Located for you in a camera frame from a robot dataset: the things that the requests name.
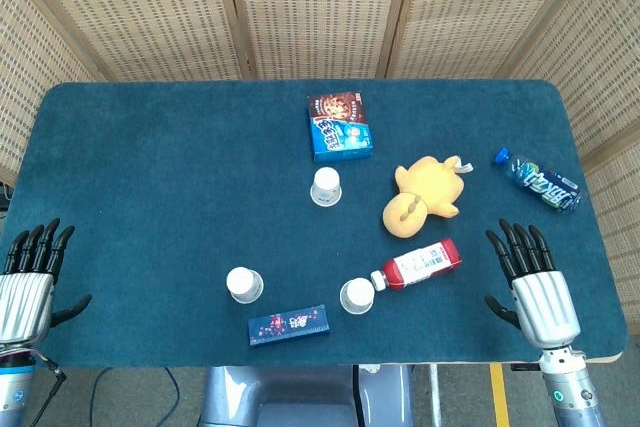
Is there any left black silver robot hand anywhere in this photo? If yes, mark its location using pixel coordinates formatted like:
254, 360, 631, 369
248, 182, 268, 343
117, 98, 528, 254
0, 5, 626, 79
0, 218, 93, 348

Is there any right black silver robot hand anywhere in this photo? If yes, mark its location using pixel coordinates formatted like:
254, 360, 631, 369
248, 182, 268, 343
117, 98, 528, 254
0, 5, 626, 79
484, 218, 582, 349

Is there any white paper cup green flower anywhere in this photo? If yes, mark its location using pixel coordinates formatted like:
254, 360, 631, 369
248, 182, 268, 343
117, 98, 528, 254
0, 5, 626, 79
339, 277, 375, 316

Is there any white paper cup blue flower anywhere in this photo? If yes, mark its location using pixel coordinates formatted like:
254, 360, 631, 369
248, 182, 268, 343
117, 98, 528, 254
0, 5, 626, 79
225, 266, 265, 305

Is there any yellow floor tape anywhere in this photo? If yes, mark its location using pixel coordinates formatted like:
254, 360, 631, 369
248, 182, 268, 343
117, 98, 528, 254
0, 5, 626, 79
489, 364, 511, 427

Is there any blue cap drink bottle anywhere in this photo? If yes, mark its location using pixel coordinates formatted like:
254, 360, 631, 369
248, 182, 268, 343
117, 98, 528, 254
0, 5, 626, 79
493, 146, 583, 213

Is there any red white juice bottle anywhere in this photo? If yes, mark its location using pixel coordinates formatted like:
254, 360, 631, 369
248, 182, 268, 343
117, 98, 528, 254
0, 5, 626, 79
369, 238, 463, 292

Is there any white table leg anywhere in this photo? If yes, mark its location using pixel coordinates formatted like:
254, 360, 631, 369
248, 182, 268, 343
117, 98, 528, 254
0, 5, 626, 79
428, 364, 444, 427

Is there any yellow plush toy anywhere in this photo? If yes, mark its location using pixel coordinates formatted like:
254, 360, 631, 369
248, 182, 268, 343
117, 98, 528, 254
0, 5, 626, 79
382, 155, 475, 239

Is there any teal table cloth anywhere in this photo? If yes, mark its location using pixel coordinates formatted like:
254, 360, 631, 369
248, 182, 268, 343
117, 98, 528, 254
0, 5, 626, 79
0, 79, 629, 368

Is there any woven bamboo screen panel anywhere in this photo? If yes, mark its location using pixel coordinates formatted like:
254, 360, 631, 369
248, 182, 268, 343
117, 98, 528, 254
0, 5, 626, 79
14, 0, 256, 82
222, 0, 416, 81
384, 0, 609, 81
0, 0, 107, 188
499, 0, 640, 328

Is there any dark blue long box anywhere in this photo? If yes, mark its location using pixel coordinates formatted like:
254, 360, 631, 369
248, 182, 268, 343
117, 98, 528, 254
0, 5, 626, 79
247, 304, 332, 347

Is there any grey robot torso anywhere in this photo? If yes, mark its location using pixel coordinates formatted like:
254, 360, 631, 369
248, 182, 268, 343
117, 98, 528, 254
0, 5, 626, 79
199, 365, 416, 427

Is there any blue brown cookie box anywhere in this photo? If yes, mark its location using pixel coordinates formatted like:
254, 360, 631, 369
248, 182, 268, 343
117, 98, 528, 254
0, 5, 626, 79
306, 91, 375, 164

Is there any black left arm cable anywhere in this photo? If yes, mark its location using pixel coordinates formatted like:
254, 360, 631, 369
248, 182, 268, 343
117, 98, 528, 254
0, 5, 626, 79
28, 354, 68, 427

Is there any blue floor cable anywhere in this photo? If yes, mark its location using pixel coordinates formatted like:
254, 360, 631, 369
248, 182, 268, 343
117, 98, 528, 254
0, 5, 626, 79
88, 365, 181, 427

